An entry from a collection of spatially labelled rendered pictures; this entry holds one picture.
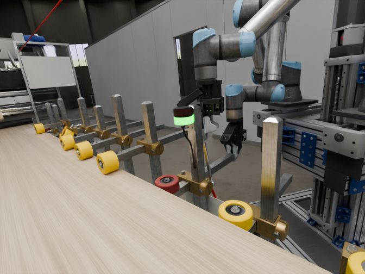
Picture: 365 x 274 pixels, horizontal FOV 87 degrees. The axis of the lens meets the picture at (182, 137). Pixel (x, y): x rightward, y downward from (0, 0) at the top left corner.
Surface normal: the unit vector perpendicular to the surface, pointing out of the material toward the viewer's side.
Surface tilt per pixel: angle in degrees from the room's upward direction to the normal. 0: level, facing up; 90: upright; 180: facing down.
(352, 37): 90
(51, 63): 90
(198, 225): 0
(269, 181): 90
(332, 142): 90
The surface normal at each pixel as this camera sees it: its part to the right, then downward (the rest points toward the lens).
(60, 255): -0.09, -0.96
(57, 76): 0.72, 0.13
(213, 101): -0.40, 0.29
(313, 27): -0.73, 0.25
